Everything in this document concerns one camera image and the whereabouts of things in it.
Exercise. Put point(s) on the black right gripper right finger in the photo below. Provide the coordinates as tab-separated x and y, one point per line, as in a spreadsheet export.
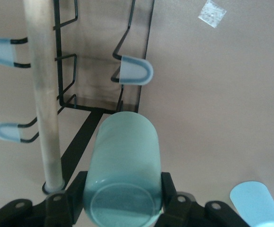
181	210

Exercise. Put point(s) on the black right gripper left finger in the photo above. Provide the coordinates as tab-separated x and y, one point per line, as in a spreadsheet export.
58	208

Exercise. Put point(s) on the mint green plastic cup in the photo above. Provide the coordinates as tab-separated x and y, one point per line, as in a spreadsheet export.
125	153

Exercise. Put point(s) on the light blue plastic cup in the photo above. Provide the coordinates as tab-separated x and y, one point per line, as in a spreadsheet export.
252	203

